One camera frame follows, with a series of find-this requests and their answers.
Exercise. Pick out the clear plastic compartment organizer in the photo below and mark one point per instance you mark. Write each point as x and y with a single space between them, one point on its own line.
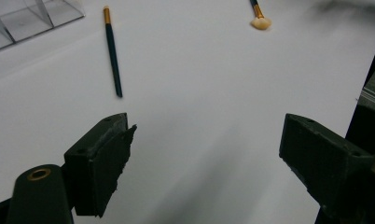
27 25

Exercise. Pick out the fan makeup brush beige bristles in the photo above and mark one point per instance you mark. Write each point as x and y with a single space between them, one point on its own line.
261 22

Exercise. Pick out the metal frame rail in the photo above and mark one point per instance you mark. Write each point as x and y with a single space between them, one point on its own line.
373 98

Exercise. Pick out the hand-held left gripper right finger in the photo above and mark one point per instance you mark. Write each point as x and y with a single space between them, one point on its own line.
322 158

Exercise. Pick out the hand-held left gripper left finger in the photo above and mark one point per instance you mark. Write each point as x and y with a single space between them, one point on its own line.
92 168

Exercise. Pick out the white table cover sheet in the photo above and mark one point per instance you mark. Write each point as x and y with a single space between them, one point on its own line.
207 77

